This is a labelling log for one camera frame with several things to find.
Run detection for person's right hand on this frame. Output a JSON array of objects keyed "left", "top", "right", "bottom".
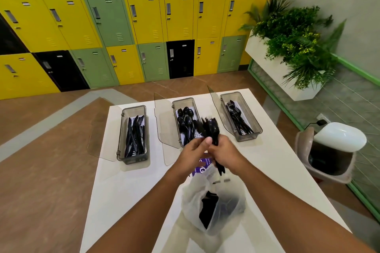
[{"left": 207, "top": 135, "right": 250, "bottom": 177}]

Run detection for purple printed card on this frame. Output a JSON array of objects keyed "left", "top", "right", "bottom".
[{"left": 191, "top": 158, "right": 215, "bottom": 177}]

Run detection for clear grey box lid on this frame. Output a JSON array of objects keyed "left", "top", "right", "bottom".
[
  {"left": 207, "top": 85, "right": 236, "bottom": 137},
  {"left": 153, "top": 92, "right": 182, "bottom": 150},
  {"left": 87, "top": 110, "right": 123, "bottom": 162}
]

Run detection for white swing bin lid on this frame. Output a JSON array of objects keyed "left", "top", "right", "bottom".
[{"left": 313, "top": 122, "right": 368, "bottom": 153}]

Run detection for white table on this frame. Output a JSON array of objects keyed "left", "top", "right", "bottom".
[{"left": 80, "top": 88, "right": 352, "bottom": 253}]

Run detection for person's right forearm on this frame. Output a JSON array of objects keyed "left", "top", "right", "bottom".
[{"left": 233, "top": 157, "right": 377, "bottom": 253}]

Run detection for person's left forearm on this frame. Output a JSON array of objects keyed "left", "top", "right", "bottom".
[{"left": 86, "top": 164, "right": 196, "bottom": 253}]

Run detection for clear plastic bag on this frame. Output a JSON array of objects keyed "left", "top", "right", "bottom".
[{"left": 180, "top": 163, "right": 247, "bottom": 237}]

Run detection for white wall socket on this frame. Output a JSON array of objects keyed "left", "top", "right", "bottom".
[{"left": 316, "top": 113, "right": 332, "bottom": 126}]

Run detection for beige trash bin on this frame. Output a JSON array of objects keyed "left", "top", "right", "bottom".
[{"left": 294, "top": 127, "right": 357, "bottom": 185}]

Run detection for black plug with cable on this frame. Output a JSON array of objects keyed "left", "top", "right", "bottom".
[{"left": 304, "top": 119, "right": 327, "bottom": 131}]

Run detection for person's left hand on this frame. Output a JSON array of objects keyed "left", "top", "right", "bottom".
[{"left": 175, "top": 137, "right": 214, "bottom": 177}]

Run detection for white planter box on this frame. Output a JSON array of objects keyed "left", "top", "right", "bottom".
[{"left": 245, "top": 30, "right": 326, "bottom": 102}]

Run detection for green artificial plants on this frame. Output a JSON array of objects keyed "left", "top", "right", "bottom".
[{"left": 239, "top": 0, "right": 347, "bottom": 90}]

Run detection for pile of black plastic knives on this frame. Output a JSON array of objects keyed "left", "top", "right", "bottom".
[{"left": 124, "top": 115, "right": 146, "bottom": 158}]

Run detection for black cutlery pile in bag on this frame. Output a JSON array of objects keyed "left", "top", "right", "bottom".
[{"left": 198, "top": 191, "right": 241, "bottom": 231}]

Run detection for pile of black plastic forks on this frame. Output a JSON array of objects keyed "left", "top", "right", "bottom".
[{"left": 225, "top": 100, "right": 255, "bottom": 135}]

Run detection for bunch of black plastic cutlery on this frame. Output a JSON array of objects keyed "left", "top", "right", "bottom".
[{"left": 201, "top": 117, "right": 227, "bottom": 177}]

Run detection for clear grey organizer box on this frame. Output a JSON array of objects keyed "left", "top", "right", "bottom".
[
  {"left": 117, "top": 105, "right": 149, "bottom": 165},
  {"left": 172, "top": 97, "right": 209, "bottom": 148},
  {"left": 220, "top": 92, "right": 263, "bottom": 143}
]

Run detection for wall of coloured metal lockers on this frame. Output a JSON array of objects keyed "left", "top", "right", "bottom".
[{"left": 0, "top": 0, "right": 284, "bottom": 101}]

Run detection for pile of black plastic spoons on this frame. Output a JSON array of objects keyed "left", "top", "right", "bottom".
[{"left": 177, "top": 107, "right": 206, "bottom": 146}]

